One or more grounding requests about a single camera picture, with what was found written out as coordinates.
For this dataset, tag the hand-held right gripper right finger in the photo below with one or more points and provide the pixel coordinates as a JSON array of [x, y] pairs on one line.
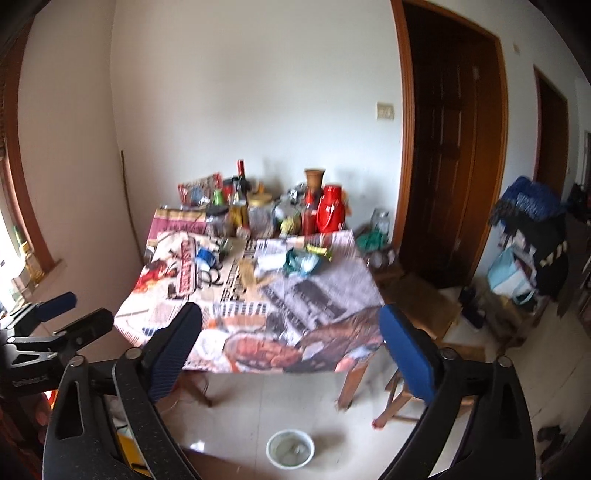
[[408, 355]]

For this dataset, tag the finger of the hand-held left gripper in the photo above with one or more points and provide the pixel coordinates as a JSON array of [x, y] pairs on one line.
[[87, 325], [57, 305]]

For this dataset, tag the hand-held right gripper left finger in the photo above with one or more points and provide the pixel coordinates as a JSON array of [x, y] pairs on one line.
[[167, 369]]

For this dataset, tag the yellow bin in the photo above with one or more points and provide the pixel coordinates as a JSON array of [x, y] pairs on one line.
[[130, 450]]

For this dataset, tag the wooden stool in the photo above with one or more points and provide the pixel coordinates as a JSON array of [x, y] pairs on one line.
[[422, 300], [399, 401]]

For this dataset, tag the yellow bottles on sill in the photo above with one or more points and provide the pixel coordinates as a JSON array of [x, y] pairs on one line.
[[25, 251]]

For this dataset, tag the blue cup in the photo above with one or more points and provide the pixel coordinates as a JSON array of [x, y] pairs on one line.
[[204, 258]]

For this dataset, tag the green cloth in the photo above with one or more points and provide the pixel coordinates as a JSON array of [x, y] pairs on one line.
[[371, 241]]

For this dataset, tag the light blue bag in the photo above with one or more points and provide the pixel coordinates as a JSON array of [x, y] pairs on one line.
[[508, 277]]

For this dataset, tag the printed newspaper tablecloth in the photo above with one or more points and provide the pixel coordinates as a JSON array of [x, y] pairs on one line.
[[277, 304]]

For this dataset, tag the clear glass jar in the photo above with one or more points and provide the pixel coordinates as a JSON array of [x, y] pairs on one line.
[[381, 221]]

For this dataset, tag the yellow green snack packet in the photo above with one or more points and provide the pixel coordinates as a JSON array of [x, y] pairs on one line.
[[318, 251]]

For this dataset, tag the teal snack bag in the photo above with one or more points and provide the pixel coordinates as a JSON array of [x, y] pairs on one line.
[[302, 263]]

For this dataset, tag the white bowl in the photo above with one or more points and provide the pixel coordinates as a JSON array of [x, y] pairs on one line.
[[290, 450]]

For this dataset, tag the red thermos jug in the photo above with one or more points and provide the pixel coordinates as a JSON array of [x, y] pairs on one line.
[[330, 210]]

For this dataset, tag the red sauce bottle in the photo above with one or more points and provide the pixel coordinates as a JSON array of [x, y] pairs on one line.
[[309, 217]]

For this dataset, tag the yellow lid jar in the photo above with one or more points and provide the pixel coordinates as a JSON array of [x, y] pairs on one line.
[[259, 212]]

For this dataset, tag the blue cloth pile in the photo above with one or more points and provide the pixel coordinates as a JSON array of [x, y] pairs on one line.
[[531, 201]]

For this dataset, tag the brown clay vase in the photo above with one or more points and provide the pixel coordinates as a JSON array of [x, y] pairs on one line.
[[316, 180]]

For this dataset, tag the dark wine bottle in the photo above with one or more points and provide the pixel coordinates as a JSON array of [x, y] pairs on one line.
[[240, 177]]

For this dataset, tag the dark wooden door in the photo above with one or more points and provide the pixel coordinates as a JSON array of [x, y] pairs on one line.
[[551, 138], [448, 152]]

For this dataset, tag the brown window frame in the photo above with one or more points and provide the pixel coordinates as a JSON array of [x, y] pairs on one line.
[[23, 184]]

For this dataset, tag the wall light switch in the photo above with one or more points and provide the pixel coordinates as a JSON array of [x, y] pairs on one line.
[[385, 112]]

